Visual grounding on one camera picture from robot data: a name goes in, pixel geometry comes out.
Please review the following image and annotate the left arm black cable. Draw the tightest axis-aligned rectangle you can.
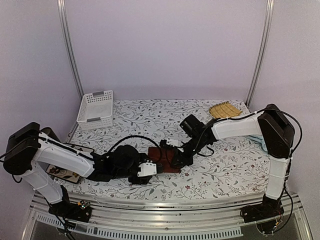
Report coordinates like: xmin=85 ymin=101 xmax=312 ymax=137
xmin=106 ymin=134 xmax=161 ymax=156

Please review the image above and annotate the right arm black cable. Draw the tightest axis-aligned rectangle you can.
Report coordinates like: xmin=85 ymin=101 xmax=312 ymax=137
xmin=257 ymin=109 xmax=303 ymax=158

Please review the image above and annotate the woven bamboo tray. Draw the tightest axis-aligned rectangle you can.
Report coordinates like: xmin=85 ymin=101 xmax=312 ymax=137
xmin=209 ymin=101 xmax=242 ymax=119

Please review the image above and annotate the front aluminium rail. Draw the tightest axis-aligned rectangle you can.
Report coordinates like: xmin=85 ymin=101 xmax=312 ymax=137
xmin=22 ymin=192 xmax=311 ymax=240

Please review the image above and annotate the light blue towel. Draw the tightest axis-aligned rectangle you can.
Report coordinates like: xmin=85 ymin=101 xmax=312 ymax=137
xmin=247 ymin=135 xmax=268 ymax=153

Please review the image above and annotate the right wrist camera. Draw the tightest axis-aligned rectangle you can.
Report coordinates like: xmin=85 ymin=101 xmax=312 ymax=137
xmin=159 ymin=139 xmax=180 ymax=150

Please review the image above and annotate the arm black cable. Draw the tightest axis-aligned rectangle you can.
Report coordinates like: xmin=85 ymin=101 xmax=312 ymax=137
xmin=257 ymin=109 xmax=303 ymax=158
xmin=106 ymin=134 xmax=161 ymax=156

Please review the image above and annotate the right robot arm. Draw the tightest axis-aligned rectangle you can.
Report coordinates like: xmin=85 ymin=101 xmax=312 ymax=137
xmin=170 ymin=103 xmax=299 ymax=218

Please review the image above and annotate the aluminium frame post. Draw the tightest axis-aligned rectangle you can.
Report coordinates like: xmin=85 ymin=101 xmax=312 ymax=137
xmin=244 ymin=0 xmax=275 ymax=106
xmin=56 ymin=0 xmax=84 ymax=100

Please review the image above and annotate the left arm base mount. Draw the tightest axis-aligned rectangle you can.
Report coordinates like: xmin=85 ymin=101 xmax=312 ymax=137
xmin=48 ymin=200 xmax=93 ymax=223

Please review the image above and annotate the dark red towel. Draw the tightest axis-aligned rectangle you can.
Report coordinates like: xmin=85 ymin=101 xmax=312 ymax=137
xmin=147 ymin=147 xmax=181 ymax=174

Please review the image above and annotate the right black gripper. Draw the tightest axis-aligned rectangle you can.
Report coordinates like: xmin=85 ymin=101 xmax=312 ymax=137
xmin=170 ymin=134 xmax=208 ymax=168

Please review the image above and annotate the left aluminium frame post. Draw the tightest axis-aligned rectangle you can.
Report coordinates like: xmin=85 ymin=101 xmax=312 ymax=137
xmin=56 ymin=0 xmax=84 ymax=100

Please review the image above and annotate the floral patterned table mat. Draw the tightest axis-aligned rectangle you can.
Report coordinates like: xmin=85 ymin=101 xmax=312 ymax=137
xmin=55 ymin=99 xmax=270 ymax=202

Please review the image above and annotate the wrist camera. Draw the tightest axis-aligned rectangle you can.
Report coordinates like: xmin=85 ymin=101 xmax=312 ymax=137
xmin=159 ymin=139 xmax=180 ymax=150
xmin=137 ymin=162 xmax=164 ymax=177

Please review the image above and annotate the black cylindrical cup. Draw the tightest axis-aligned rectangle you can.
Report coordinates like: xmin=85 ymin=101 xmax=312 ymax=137
xmin=40 ymin=127 xmax=61 ymax=143

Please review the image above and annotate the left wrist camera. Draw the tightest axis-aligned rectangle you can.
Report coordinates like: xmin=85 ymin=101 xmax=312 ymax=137
xmin=137 ymin=162 xmax=164 ymax=177

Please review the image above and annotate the right aluminium frame post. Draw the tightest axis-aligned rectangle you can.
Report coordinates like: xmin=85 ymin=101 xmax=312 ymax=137
xmin=244 ymin=0 xmax=275 ymax=106

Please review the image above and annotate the floral square ceramic plate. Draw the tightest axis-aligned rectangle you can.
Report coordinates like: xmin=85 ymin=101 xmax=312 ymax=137
xmin=45 ymin=142 xmax=95 ymax=184

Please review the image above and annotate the white perforated plastic basket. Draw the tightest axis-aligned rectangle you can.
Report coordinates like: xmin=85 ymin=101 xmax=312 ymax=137
xmin=76 ymin=90 xmax=114 ymax=131

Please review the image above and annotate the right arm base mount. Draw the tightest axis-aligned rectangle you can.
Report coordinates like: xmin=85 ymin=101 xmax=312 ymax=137
xmin=240 ymin=199 xmax=284 ymax=223

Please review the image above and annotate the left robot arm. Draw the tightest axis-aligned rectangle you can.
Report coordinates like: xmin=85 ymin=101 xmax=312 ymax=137
xmin=0 ymin=122 xmax=157 ymax=217

